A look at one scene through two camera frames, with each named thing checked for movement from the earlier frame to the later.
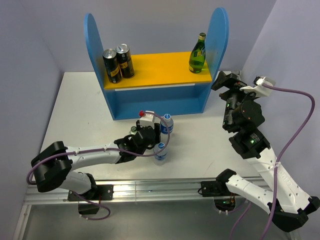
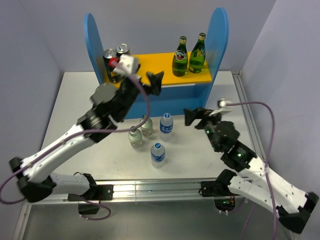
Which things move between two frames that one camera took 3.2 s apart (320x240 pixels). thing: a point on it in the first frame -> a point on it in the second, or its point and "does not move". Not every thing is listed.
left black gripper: [157, 139] -> [155, 79]
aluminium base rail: [143, 190] does not move
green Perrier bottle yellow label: [197, 56] does not move
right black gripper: [222, 79] -> [190, 114]
